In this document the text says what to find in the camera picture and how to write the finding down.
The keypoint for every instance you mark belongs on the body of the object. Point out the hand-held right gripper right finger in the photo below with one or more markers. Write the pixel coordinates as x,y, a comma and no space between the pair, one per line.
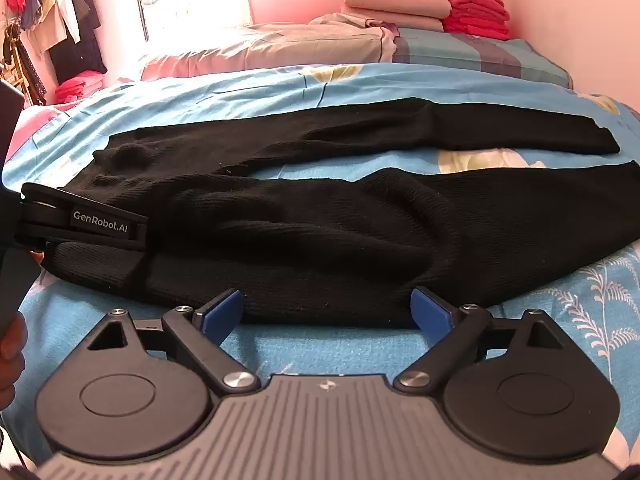
430,310

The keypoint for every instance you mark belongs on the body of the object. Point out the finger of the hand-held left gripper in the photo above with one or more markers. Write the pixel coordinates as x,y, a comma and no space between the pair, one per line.
136,272

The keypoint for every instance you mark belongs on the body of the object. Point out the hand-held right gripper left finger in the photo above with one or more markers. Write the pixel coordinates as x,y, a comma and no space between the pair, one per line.
222,312

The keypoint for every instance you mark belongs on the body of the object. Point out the black knit pants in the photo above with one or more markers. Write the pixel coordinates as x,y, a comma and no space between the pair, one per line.
325,240

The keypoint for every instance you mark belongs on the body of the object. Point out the person's left hand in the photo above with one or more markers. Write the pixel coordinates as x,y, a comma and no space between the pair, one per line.
10,355

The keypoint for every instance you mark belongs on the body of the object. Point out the pink fleece blanket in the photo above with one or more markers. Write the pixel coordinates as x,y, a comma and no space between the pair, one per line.
35,125

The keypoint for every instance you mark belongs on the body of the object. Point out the low stack of red clothes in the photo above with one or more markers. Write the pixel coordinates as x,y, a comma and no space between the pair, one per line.
77,87

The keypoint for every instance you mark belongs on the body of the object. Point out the blue floral bedsheet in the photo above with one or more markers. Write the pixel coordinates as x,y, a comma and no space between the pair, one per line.
575,310

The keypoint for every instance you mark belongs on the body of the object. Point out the dark patterned scarf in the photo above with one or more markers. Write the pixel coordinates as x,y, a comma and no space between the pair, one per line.
35,75

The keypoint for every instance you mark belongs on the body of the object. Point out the hanging black garment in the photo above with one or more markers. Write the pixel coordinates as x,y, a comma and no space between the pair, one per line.
80,55

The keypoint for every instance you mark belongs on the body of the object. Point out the wooden shelf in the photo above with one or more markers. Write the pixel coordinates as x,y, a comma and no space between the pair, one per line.
15,70

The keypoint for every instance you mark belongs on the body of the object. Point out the hanging cream shirt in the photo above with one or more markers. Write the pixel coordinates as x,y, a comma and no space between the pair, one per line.
57,10

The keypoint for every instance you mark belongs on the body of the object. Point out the hanging blue garment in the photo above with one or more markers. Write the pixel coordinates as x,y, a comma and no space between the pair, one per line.
31,12

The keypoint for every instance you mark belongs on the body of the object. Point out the beige pillow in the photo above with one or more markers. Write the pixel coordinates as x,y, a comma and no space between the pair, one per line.
260,47

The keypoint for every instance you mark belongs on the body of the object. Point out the blue grey striped pillow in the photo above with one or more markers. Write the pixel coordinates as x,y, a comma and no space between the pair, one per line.
475,52

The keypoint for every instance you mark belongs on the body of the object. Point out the grey folded cloth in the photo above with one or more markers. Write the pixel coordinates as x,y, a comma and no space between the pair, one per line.
345,20

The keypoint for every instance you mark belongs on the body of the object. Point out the tall stack of red clothes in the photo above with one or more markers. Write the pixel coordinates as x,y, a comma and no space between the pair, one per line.
475,10

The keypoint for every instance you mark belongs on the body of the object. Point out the pink folded blanket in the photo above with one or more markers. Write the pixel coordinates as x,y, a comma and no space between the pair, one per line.
395,0

